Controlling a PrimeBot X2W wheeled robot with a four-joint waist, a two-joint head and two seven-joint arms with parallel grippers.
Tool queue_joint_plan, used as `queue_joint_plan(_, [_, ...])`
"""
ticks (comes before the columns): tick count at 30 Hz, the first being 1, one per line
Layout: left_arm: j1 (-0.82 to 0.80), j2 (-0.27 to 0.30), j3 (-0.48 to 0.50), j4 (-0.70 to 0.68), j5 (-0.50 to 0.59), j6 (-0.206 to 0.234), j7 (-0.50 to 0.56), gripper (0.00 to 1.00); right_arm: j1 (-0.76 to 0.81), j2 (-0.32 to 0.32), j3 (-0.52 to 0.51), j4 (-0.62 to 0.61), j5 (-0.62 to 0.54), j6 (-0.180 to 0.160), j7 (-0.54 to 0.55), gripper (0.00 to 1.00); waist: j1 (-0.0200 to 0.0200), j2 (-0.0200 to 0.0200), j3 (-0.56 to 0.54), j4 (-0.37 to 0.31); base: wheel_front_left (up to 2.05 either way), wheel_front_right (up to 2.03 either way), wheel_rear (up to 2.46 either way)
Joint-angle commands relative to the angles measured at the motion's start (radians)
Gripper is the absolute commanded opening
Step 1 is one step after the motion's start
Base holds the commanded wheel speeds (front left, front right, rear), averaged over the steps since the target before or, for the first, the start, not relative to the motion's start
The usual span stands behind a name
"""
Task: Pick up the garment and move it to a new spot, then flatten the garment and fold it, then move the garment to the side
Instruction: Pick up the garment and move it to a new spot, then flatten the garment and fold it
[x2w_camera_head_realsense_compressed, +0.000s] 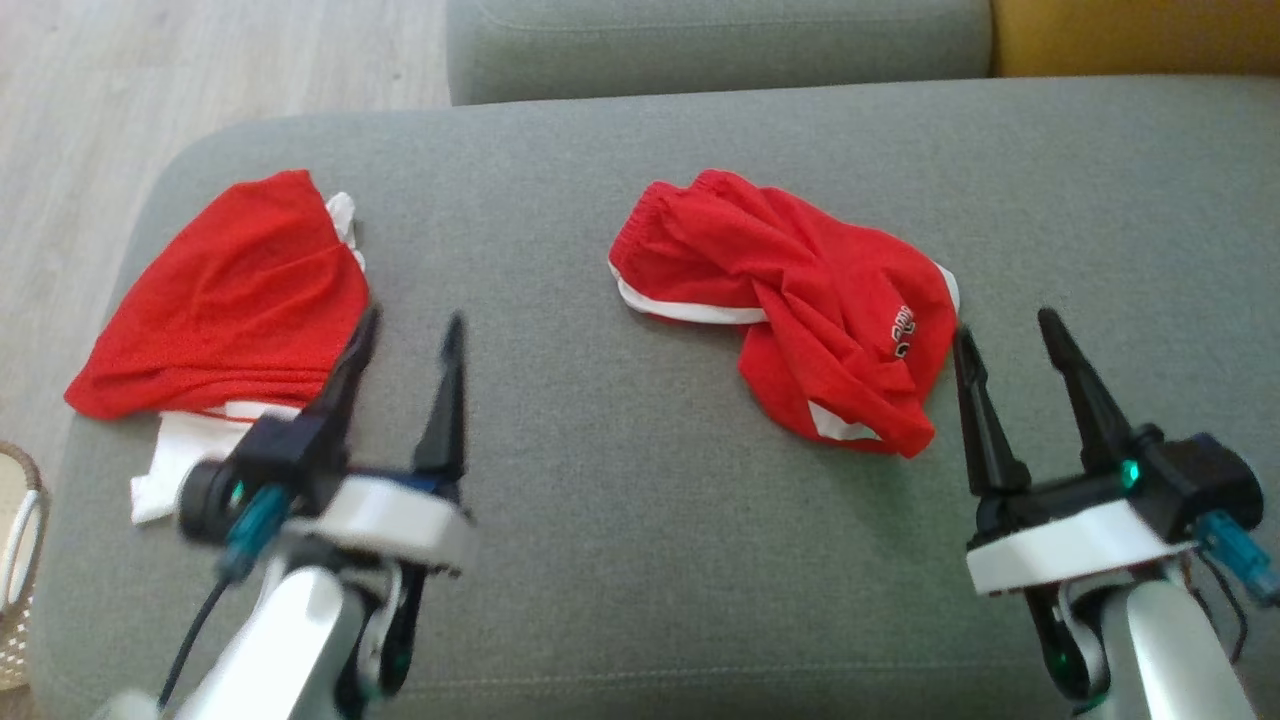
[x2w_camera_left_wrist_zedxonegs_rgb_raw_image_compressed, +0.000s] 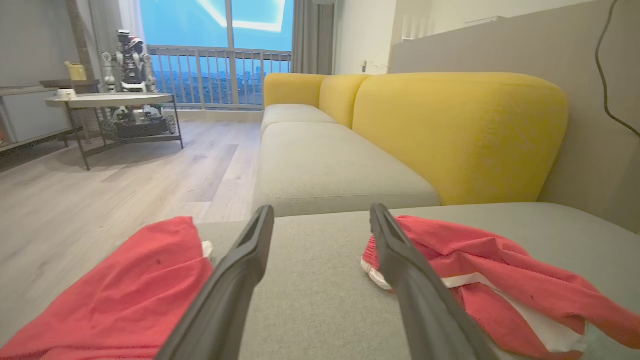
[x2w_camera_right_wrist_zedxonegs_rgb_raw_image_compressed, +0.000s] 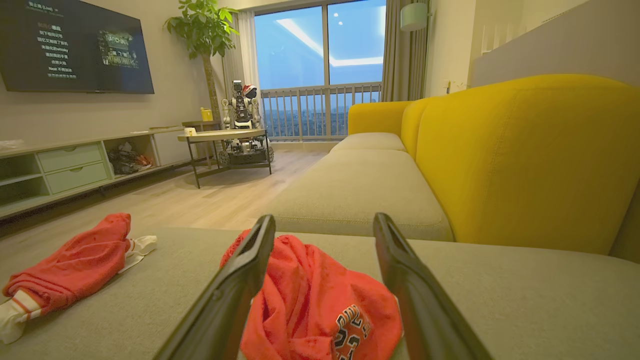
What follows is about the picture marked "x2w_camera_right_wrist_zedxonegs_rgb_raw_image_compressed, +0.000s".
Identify white and green tv cabinet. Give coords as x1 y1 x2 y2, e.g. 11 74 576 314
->
0 127 193 221

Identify oval wooden coffee table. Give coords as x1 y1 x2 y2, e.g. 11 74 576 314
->
177 128 273 189

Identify white sheer curtain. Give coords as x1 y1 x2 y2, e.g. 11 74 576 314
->
222 10 262 118

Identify red jersey with black print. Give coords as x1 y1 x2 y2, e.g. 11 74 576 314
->
220 229 404 360

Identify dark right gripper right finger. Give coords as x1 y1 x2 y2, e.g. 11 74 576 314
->
373 213 493 360

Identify black flat screen television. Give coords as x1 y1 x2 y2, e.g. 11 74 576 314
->
0 0 155 95

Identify grey fabric ottoman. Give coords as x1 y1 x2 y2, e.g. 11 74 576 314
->
0 227 640 360

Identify red garment with white sleeve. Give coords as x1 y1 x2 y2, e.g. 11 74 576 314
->
0 212 158 346

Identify yellow sofa backrest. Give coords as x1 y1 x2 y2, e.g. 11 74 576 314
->
347 74 640 263

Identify green potted tree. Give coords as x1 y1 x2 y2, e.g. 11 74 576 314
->
164 0 241 122

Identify pale green wall lamp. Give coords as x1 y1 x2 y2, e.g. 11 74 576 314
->
400 2 430 32

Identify clutter in cabinet shelf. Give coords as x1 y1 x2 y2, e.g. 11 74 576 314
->
107 142 155 176

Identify small grey sofa seat cushion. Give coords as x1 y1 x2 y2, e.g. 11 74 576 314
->
330 132 407 154

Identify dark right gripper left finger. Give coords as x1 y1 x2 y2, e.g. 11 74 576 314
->
154 215 277 360

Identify grey balcony railing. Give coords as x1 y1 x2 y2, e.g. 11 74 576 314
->
260 81 383 140

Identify grey curtain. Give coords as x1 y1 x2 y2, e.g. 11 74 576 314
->
381 0 432 102

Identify large glass window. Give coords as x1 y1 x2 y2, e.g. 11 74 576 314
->
252 0 388 141

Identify white wheeled humanoid robot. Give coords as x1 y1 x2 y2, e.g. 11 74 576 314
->
218 80 275 166

